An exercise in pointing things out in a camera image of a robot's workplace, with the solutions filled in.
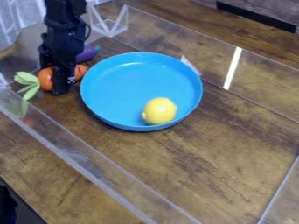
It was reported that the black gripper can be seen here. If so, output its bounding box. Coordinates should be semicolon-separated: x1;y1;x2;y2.
38;17;88;95

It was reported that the orange toy carrot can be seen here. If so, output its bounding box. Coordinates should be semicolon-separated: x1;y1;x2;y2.
13;64;89;102

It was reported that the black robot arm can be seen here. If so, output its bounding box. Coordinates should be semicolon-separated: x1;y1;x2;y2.
38;0;90;95

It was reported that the blue round tray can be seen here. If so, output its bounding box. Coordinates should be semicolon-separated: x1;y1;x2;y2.
80;52;203;132

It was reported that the purple toy eggplant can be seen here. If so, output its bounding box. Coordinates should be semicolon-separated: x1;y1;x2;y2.
76;45;101;63

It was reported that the white grid curtain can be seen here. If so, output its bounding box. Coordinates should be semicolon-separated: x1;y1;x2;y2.
0;0;45;52

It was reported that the yellow toy lemon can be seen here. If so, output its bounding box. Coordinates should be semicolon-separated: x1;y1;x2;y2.
141;97;177;125

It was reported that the clear acrylic enclosure wall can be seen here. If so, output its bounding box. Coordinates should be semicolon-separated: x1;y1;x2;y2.
0;0;299;224

